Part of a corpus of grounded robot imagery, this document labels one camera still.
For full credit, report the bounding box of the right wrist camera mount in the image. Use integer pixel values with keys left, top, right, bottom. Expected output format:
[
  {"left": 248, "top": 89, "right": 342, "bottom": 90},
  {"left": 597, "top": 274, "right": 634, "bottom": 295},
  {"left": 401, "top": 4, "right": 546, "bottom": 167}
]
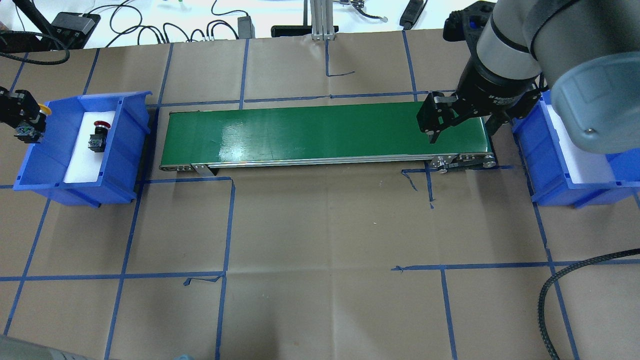
[{"left": 442, "top": 0, "right": 496, "bottom": 44}]

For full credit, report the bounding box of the right bin white foam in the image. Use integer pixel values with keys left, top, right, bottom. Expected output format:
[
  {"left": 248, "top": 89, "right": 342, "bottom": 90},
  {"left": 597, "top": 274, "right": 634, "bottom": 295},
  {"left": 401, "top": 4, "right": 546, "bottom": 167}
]
[{"left": 542, "top": 95, "right": 615, "bottom": 184}]

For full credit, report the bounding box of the green conveyor belt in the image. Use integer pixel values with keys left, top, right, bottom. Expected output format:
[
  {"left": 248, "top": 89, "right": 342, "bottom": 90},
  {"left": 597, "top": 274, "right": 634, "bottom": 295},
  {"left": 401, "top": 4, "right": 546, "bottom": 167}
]
[{"left": 158, "top": 101, "right": 494, "bottom": 172}]

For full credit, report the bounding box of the right blue bin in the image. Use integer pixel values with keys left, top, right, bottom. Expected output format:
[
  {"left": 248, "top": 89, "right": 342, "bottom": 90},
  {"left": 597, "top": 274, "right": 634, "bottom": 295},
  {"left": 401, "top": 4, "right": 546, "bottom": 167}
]
[{"left": 512, "top": 91, "right": 640, "bottom": 208}]

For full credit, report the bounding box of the black power adapter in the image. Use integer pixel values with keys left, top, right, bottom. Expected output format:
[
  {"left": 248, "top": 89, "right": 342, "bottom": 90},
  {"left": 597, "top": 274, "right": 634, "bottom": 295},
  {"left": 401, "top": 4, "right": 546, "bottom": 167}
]
[{"left": 51, "top": 12, "right": 101, "bottom": 50}]

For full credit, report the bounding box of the red push button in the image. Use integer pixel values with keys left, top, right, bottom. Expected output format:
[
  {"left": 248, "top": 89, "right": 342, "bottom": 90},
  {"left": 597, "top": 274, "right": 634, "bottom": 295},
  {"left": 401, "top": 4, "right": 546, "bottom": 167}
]
[{"left": 87, "top": 120, "right": 111, "bottom": 153}]

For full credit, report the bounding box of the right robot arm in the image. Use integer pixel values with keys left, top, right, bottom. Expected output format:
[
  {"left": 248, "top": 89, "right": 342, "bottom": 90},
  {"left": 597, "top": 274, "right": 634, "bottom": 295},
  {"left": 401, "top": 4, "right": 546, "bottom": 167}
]
[{"left": 416, "top": 0, "right": 640, "bottom": 154}]

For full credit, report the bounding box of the aluminium profile post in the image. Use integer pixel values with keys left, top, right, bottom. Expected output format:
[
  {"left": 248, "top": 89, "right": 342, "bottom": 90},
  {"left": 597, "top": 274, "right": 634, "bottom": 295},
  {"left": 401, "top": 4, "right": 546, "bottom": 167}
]
[{"left": 309, "top": 0, "right": 336, "bottom": 41}]

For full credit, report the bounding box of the left blue bin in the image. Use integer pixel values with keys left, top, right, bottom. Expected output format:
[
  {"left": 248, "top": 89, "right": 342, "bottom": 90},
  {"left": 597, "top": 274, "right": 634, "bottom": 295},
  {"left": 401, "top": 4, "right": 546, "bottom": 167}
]
[{"left": 13, "top": 91, "right": 151, "bottom": 208}]

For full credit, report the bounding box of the right black braided cable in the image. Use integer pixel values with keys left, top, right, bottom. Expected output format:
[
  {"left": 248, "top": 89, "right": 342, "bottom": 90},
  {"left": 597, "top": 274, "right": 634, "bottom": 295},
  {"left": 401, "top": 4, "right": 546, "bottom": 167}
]
[{"left": 537, "top": 250, "right": 640, "bottom": 360}]

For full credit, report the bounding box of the left black braided cable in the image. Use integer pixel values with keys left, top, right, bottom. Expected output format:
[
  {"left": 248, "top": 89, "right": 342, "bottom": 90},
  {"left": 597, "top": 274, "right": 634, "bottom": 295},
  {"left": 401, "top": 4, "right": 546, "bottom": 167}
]
[{"left": 0, "top": 31, "right": 71, "bottom": 66}]

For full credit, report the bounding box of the blue bin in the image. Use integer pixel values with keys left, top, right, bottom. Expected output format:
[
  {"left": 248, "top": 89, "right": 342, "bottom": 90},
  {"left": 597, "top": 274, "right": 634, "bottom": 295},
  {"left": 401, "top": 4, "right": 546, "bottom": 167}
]
[
  {"left": 13, "top": 91, "right": 151, "bottom": 208},
  {"left": 512, "top": 91, "right": 640, "bottom": 208}
]

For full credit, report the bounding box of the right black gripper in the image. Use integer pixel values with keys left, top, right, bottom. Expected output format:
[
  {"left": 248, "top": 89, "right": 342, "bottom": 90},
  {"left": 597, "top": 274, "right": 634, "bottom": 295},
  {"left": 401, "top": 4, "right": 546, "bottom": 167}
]
[{"left": 416, "top": 56, "right": 543, "bottom": 144}]

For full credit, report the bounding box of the yellow push button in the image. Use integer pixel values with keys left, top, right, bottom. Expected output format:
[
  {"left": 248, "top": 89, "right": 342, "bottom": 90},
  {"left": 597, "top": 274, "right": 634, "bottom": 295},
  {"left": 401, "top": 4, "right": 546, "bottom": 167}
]
[{"left": 14, "top": 103, "right": 52, "bottom": 144}]

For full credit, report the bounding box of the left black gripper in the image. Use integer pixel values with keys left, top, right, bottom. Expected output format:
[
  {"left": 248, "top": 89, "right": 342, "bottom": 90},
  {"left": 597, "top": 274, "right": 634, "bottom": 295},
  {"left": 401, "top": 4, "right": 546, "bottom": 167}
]
[{"left": 0, "top": 86, "right": 46, "bottom": 144}]

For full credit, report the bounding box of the black braided cable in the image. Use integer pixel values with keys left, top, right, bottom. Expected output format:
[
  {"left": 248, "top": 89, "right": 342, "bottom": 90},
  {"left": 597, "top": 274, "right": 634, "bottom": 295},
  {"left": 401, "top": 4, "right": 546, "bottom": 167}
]
[
  {"left": 537, "top": 250, "right": 640, "bottom": 360},
  {"left": 0, "top": 31, "right": 71, "bottom": 66}
]

